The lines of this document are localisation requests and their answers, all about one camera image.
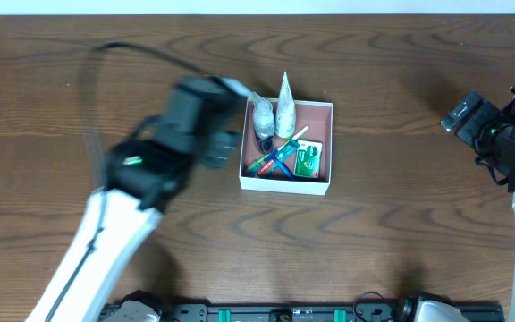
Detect green white toothbrush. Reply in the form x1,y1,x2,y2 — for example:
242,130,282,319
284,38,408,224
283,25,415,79
245,125,309,180

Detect clear pump bottle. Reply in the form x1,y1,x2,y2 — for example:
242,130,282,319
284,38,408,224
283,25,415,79
250,92,275,155

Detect blue disposable razor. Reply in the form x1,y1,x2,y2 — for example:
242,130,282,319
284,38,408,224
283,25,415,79
273,152,296,181

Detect small toothpaste tube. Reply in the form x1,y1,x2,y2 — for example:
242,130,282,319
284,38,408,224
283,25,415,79
257,140,300,180

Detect white squeeze tube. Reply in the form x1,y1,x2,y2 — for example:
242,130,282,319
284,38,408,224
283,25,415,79
275,72,296,139

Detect green soap box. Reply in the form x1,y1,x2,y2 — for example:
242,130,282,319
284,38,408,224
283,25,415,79
293,140,323,179

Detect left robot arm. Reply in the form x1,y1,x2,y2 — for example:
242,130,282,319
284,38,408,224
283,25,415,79
28,76,251,321

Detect white box pink interior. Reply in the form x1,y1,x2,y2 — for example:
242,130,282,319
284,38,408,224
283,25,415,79
239,98,333,196

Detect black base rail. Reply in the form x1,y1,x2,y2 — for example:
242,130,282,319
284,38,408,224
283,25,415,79
98,301,505,322

